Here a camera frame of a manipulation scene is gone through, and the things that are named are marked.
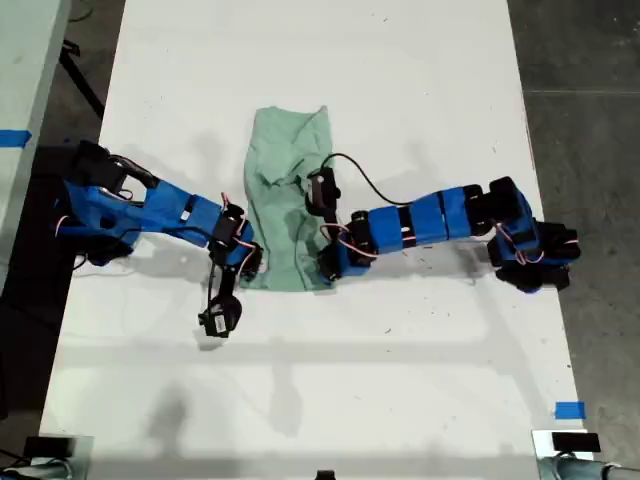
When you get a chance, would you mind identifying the blue tape strip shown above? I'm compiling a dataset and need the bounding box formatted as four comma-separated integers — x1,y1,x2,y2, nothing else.
554,400,586,421
0,128,34,148

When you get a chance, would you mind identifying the black stand bar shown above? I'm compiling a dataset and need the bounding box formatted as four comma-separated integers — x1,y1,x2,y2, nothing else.
59,42,106,121

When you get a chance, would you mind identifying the pale green T-shirt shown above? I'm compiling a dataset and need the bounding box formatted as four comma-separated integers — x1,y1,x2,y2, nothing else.
238,104,341,294

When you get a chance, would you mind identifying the small black box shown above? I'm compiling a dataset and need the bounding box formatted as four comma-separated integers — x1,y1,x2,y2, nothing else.
23,435,74,457
551,432,601,453

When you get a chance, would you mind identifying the pale side table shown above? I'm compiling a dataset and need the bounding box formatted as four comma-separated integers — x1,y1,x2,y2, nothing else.
0,0,72,294

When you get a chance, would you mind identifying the black camera cable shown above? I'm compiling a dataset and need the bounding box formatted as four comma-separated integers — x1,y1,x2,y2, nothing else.
322,152,409,206
205,259,222,317

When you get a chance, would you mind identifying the black camera box white label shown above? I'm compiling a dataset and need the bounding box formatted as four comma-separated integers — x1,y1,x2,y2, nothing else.
197,294,245,340

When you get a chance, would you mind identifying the black camera box grey face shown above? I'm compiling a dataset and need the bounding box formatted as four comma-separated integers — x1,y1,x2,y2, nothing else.
303,167,343,216

